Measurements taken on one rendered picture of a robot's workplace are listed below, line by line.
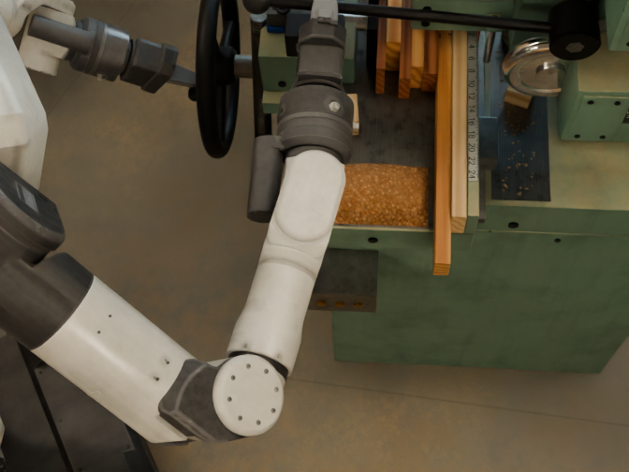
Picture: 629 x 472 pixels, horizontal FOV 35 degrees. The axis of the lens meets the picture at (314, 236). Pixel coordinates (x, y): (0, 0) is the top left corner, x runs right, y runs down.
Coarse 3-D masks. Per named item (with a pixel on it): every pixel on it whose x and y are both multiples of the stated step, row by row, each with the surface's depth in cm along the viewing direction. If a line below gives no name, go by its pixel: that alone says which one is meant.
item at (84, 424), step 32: (0, 352) 207; (32, 352) 203; (0, 384) 204; (32, 384) 204; (64, 384) 201; (0, 416) 201; (32, 416) 201; (64, 416) 199; (96, 416) 198; (32, 448) 198; (64, 448) 196; (96, 448) 196; (128, 448) 196
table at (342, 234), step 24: (360, 0) 150; (360, 48) 147; (360, 72) 145; (264, 96) 148; (360, 96) 143; (384, 96) 143; (432, 96) 143; (360, 120) 142; (384, 120) 142; (408, 120) 142; (432, 120) 141; (360, 144) 140; (384, 144) 140; (408, 144) 140; (432, 144) 140; (432, 168) 138; (432, 192) 137; (432, 216) 135; (336, 240) 139; (360, 240) 138; (384, 240) 138; (408, 240) 137; (432, 240) 137; (456, 240) 136
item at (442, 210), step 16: (448, 32) 143; (448, 48) 142; (448, 64) 140; (448, 80) 139; (448, 96) 138; (448, 112) 137; (448, 128) 136; (448, 144) 135; (448, 160) 134; (448, 176) 133; (448, 192) 132; (448, 208) 131; (448, 224) 130; (448, 240) 129; (448, 256) 129; (432, 272) 132; (448, 272) 131
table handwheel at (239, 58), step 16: (208, 0) 145; (224, 0) 161; (208, 16) 144; (224, 16) 165; (208, 32) 143; (224, 32) 163; (208, 48) 143; (224, 48) 155; (240, 48) 169; (208, 64) 143; (224, 64) 154; (240, 64) 155; (208, 80) 144; (224, 80) 156; (208, 96) 145; (224, 96) 158; (208, 112) 146; (224, 112) 159; (208, 128) 148; (224, 128) 159; (208, 144) 151; (224, 144) 158
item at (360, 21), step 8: (368, 0) 139; (376, 0) 139; (344, 16) 142; (352, 16) 142; (360, 16) 142; (368, 16) 138; (360, 24) 142; (368, 24) 137; (376, 24) 137; (368, 32) 137; (376, 32) 137; (368, 40) 139; (376, 40) 139; (368, 48) 141; (376, 48) 141; (368, 56) 142; (376, 56) 143; (368, 64) 144
